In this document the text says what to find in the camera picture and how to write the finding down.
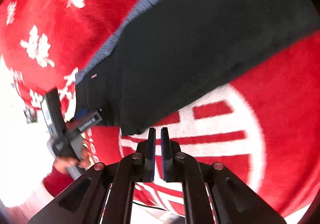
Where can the person's left forearm red sleeve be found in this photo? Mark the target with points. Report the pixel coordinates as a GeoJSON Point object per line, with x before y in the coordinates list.
{"type": "Point", "coordinates": [56, 182]}

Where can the black pants patterned blue waistband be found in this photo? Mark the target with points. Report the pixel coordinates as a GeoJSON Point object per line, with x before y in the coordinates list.
{"type": "Point", "coordinates": [187, 51]}

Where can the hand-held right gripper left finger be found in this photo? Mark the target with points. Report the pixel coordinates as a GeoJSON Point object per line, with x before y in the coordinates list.
{"type": "Point", "coordinates": [151, 156]}

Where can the red printed blanket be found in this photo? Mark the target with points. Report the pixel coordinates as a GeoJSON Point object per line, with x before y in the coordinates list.
{"type": "Point", "coordinates": [275, 114]}

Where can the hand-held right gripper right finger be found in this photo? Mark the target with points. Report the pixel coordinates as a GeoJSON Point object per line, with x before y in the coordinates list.
{"type": "Point", "coordinates": [164, 156]}

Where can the person's left hand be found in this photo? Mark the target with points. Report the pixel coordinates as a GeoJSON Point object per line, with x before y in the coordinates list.
{"type": "Point", "coordinates": [61, 165]}

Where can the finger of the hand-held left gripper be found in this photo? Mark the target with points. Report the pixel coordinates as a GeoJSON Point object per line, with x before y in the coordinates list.
{"type": "Point", "coordinates": [80, 113]}

